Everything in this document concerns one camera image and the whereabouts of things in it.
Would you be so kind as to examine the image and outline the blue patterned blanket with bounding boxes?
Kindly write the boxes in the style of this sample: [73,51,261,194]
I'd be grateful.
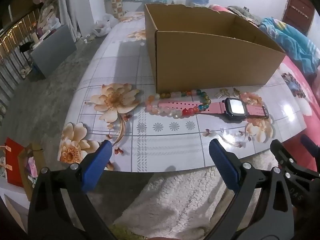
[259,17,320,74]

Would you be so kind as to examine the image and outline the metal rack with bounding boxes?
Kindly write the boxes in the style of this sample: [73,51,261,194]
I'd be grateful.
[0,11,42,93]

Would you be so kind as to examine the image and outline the brown paper gift bag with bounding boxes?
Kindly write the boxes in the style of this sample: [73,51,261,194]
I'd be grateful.
[17,143,47,202]

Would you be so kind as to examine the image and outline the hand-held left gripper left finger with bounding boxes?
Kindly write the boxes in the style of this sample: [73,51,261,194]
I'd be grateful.
[27,139,118,240]

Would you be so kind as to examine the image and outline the white leaning panels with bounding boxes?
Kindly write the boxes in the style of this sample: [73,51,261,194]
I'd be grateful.
[55,0,81,42]

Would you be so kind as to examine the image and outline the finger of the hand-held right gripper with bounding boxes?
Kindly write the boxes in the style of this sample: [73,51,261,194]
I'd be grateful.
[270,139,320,180]
[301,134,320,155]

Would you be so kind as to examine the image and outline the multicolour bead bracelet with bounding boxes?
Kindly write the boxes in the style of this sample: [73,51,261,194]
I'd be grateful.
[179,89,212,117]

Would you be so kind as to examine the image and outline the red gift bag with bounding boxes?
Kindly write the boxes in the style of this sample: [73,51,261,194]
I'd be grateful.
[3,137,26,188]

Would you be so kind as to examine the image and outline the brown wooden door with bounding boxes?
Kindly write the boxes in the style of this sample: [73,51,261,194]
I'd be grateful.
[282,0,316,36]

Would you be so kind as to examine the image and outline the pink strap smartwatch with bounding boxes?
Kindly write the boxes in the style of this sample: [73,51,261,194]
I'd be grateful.
[156,97,271,123]

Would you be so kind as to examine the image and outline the brown cardboard box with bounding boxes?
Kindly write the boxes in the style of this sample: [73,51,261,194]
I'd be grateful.
[144,3,287,94]

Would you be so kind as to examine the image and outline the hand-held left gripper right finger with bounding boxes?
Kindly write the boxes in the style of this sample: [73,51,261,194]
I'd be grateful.
[205,138,294,240]

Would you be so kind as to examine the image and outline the white plastic bag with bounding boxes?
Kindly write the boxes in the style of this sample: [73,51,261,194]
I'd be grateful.
[93,13,118,37]

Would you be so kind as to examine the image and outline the white fluffy rug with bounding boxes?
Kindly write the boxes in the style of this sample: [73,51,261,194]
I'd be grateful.
[111,152,278,240]

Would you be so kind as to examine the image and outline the grey patterned pillow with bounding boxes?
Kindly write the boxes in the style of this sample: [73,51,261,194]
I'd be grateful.
[227,5,261,26]

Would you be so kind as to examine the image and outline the grey flat board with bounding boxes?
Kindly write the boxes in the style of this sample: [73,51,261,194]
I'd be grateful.
[30,24,77,78]

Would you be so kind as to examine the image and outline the pink orange bead bracelet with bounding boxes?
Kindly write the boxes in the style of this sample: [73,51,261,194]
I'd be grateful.
[146,92,184,118]

